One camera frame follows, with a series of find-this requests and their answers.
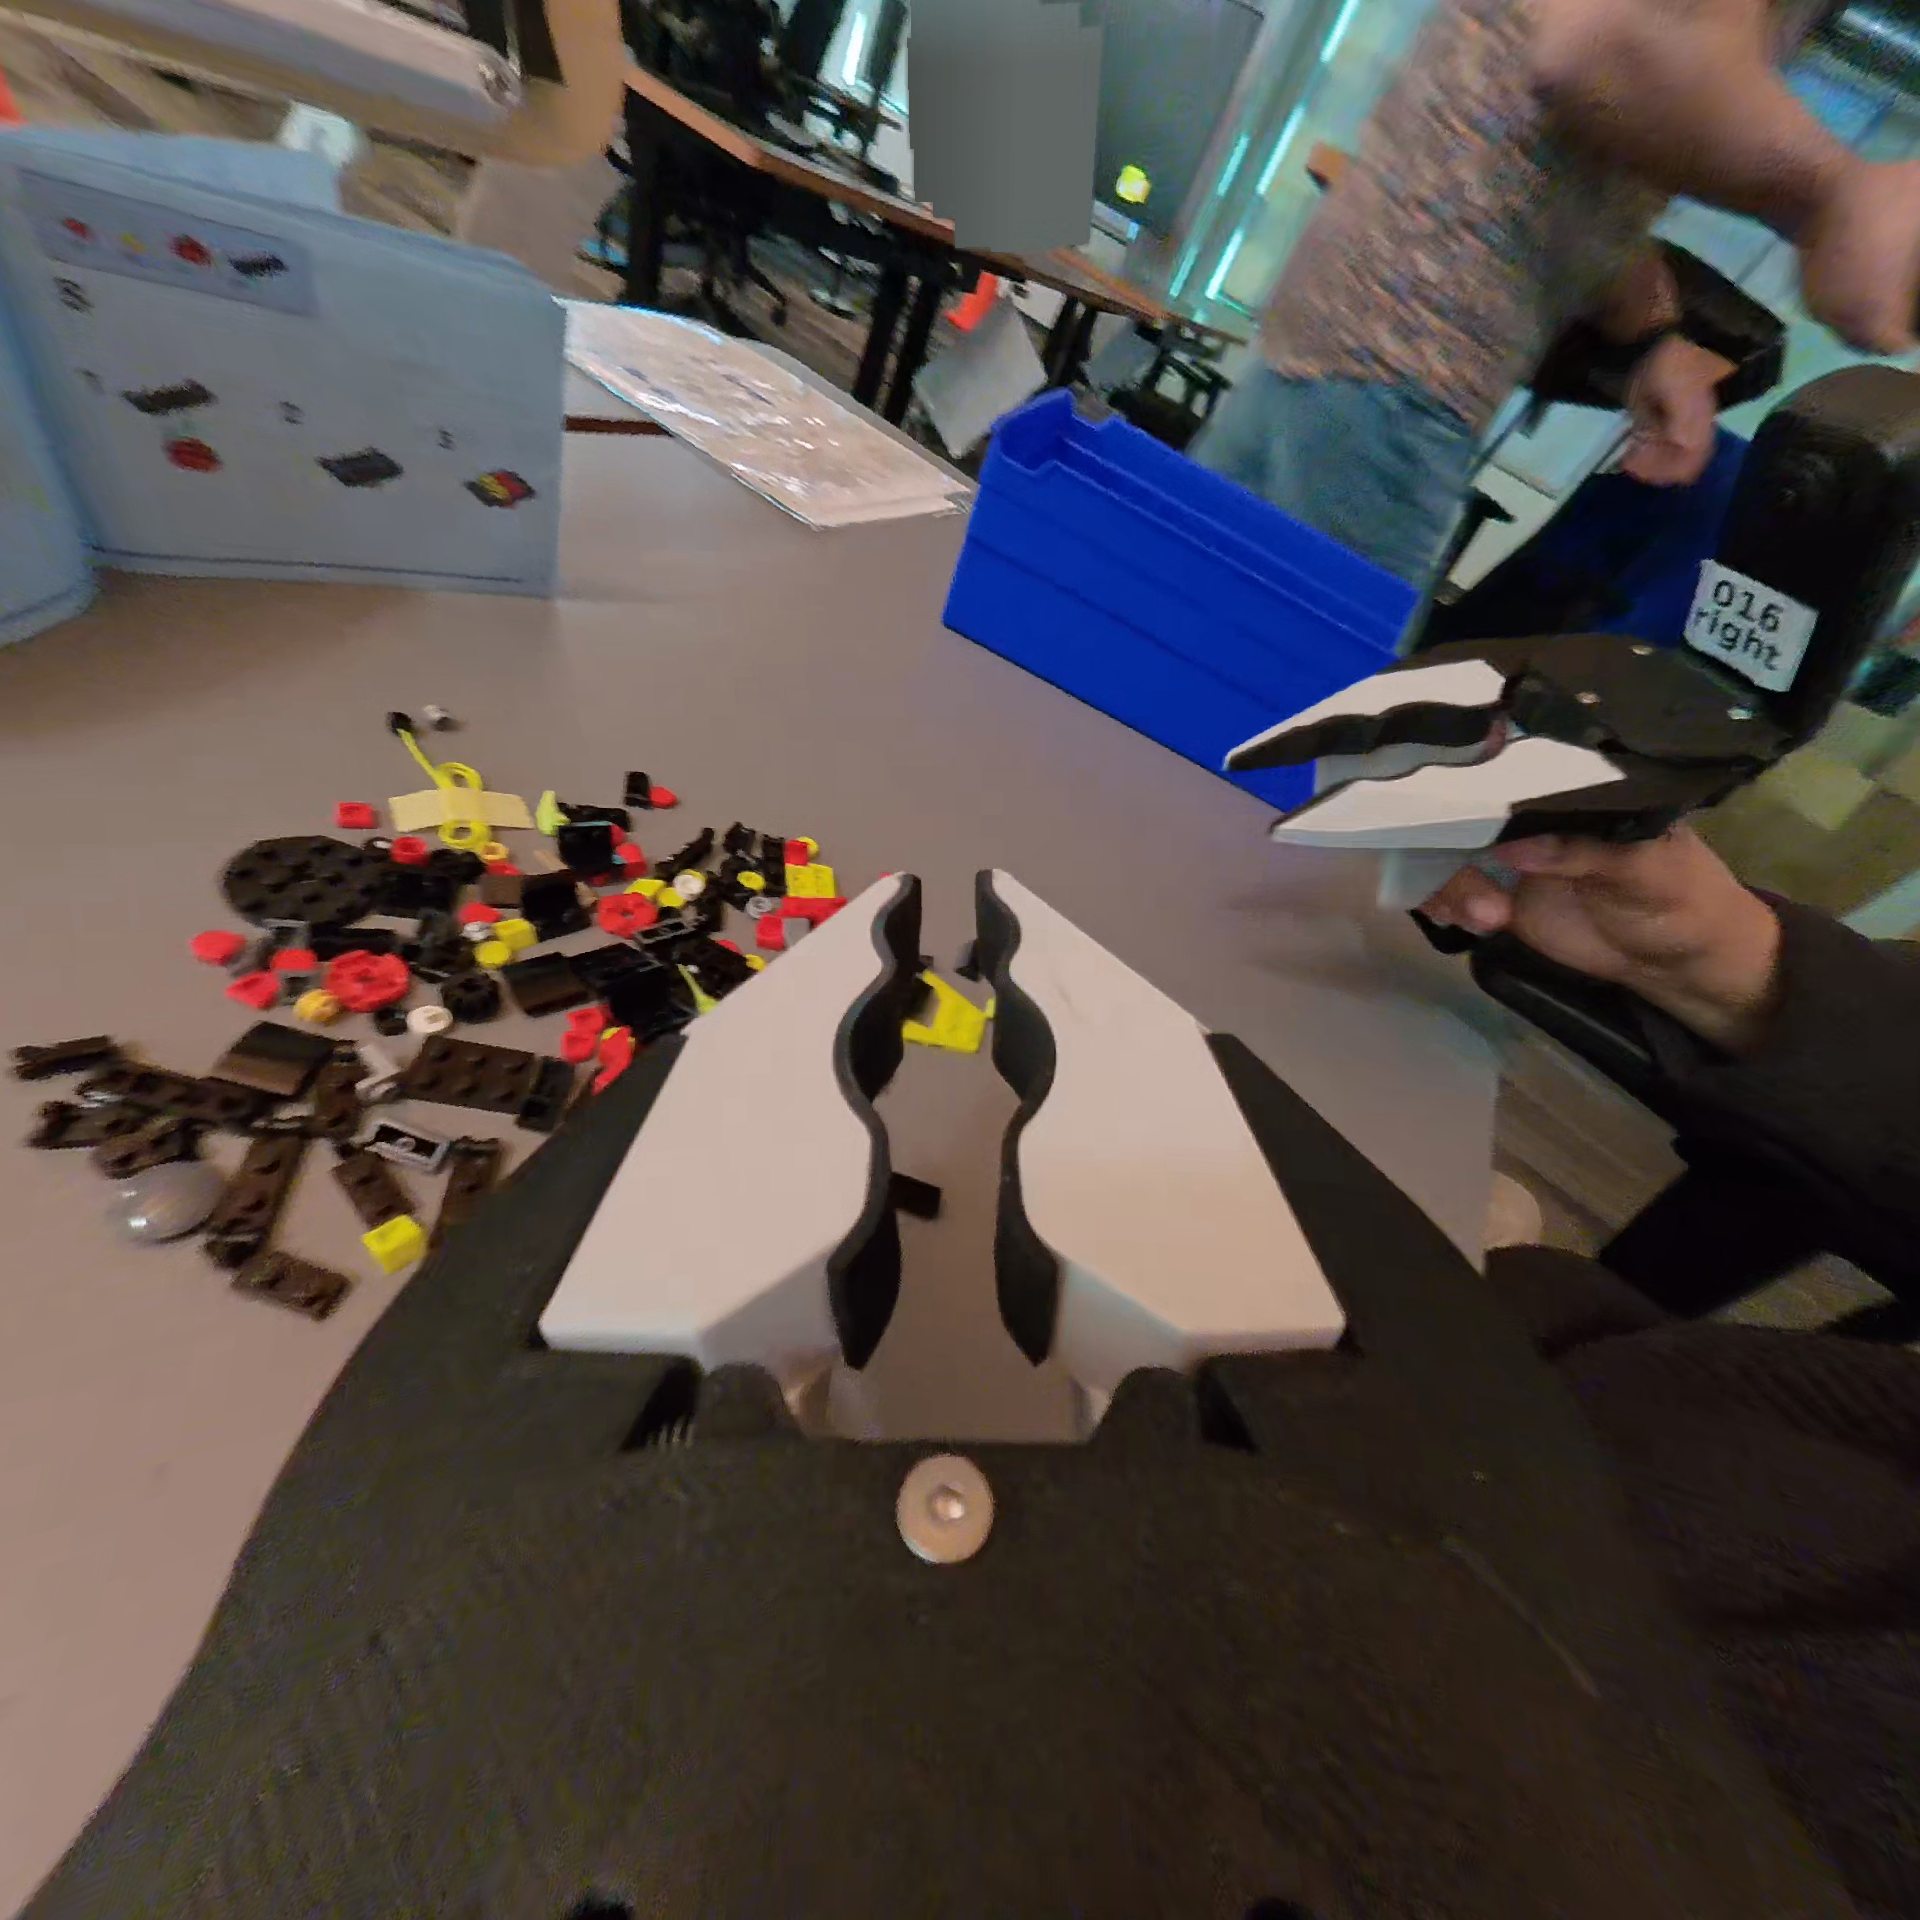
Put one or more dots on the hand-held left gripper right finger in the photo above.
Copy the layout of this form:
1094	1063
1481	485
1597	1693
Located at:
1170	1185

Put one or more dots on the black monitor screen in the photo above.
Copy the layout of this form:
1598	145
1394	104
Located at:
1185	91

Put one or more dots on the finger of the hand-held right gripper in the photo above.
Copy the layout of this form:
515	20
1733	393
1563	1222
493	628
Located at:
1441	801
1410	696

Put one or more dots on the person's dark knit sweater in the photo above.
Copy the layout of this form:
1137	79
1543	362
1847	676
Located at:
1771	1501

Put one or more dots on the person's beige shoe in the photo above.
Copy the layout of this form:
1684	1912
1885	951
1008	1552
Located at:
1512	1216

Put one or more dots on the black hand-held device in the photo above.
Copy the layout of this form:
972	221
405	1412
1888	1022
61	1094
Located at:
1726	322

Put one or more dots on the person's right hand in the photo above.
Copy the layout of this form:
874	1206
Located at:
1636	916

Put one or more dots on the blue jacket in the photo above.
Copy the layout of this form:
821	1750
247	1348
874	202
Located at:
1620	556

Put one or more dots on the clear plastic bag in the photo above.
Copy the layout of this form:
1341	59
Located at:
751	406

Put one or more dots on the wooden desk black legs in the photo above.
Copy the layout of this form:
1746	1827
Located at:
781	157

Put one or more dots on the light blue instruction booklet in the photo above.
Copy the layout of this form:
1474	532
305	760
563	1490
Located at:
301	451

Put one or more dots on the orange traffic cone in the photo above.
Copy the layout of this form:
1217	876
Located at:
975	307

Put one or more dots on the pile of lego pieces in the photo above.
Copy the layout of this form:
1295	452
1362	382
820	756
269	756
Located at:
301	876

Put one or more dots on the beige chair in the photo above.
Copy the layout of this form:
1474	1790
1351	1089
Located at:
576	76

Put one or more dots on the person's right forearm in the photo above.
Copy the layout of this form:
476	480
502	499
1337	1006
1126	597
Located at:
1845	1081

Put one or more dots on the blue plastic bin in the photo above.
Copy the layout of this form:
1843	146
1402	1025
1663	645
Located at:
1141	585

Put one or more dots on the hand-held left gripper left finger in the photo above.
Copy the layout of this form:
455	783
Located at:
735	1170

